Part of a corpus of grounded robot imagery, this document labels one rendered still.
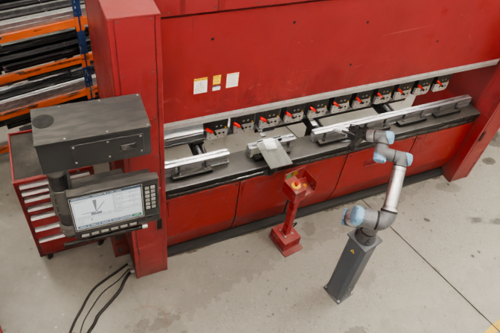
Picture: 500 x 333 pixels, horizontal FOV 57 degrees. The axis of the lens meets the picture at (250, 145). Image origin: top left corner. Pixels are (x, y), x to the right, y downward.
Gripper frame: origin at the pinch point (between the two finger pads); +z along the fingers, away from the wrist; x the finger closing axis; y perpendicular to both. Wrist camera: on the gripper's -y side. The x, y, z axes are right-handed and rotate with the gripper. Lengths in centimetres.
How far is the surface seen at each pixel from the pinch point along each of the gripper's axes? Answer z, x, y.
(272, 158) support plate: 54, -29, -10
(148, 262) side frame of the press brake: 137, -41, -105
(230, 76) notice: 58, 47, 10
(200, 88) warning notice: 71, 54, -3
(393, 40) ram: -15, -17, 87
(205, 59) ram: 62, 69, 7
